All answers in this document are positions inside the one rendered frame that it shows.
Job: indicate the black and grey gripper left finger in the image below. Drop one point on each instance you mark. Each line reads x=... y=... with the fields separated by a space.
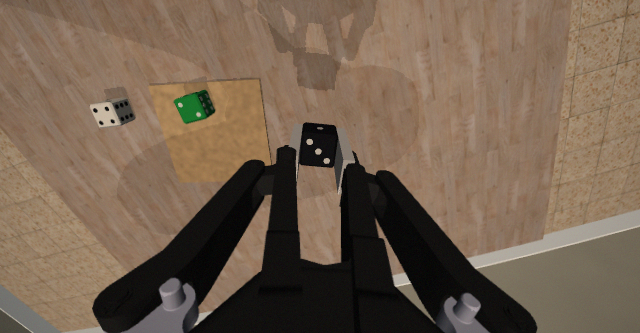
x=162 y=295

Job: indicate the green die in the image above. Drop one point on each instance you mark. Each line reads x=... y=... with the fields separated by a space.
x=195 y=106

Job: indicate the tan mat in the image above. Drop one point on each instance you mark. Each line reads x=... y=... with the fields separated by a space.
x=213 y=149

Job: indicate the white die with black pips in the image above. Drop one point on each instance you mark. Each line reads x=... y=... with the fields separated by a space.
x=112 y=112

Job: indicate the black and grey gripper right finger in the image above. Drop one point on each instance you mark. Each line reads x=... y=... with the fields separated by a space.
x=458 y=297

